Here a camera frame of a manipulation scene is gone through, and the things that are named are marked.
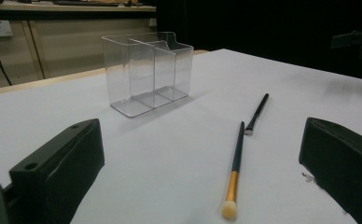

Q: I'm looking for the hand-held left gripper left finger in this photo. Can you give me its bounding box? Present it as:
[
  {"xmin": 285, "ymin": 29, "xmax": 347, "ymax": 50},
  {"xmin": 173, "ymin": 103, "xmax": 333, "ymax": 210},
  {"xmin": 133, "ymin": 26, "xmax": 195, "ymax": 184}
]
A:
[{"xmin": 8, "ymin": 118, "xmax": 105, "ymax": 224}]

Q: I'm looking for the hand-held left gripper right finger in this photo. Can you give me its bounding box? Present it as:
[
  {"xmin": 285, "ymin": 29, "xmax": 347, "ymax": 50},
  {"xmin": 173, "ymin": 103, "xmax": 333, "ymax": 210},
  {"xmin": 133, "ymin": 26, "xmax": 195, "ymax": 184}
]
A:
[{"xmin": 299, "ymin": 117, "xmax": 362, "ymax": 224}]

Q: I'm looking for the thin black silver-ferrule makeup brush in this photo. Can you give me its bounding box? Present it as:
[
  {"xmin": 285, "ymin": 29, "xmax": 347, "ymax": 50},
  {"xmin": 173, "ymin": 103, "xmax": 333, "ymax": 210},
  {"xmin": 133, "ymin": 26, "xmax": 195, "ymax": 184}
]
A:
[{"xmin": 244, "ymin": 92, "xmax": 270, "ymax": 136}]

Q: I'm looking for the gold-ferrule black makeup brush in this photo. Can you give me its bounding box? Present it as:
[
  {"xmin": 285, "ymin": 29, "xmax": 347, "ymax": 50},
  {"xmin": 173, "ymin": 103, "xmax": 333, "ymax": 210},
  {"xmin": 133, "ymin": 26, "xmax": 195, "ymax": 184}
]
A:
[{"xmin": 221, "ymin": 120, "xmax": 245, "ymax": 220}]

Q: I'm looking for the clear acrylic organizer box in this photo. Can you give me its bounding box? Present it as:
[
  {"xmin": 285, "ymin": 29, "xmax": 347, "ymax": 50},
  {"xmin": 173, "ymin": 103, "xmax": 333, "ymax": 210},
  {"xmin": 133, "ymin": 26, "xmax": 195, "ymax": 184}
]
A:
[{"xmin": 101, "ymin": 31, "xmax": 195, "ymax": 119}]

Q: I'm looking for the white table board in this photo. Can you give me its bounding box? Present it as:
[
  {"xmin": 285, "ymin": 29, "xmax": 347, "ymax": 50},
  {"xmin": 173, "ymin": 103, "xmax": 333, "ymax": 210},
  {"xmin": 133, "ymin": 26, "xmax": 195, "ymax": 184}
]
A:
[{"xmin": 0, "ymin": 48, "xmax": 362, "ymax": 224}]

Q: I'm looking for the dark horizontal bar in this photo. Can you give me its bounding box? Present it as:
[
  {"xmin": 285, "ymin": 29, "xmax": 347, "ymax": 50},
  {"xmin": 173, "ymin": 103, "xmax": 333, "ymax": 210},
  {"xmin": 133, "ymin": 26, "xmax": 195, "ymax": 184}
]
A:
[{"xmin": 0, "ymin": 8, "xmax": 157, "ymax": 21}]

